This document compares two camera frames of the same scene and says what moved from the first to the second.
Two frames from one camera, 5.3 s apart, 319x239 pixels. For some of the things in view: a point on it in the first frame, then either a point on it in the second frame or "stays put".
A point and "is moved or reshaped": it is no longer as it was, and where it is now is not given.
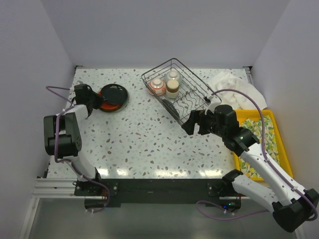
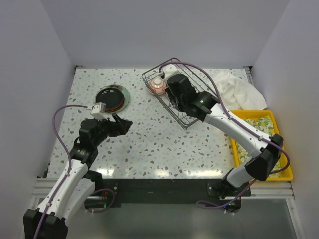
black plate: x=115 y=93 is moved or reshaped
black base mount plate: x=104 y=193 stays put
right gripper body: x=210 y=117 → x=180 y=104
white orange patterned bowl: x=156 y=87 stays put
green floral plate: x=115 y=97 stays put
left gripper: x=100 y=99 → x=119 y=127
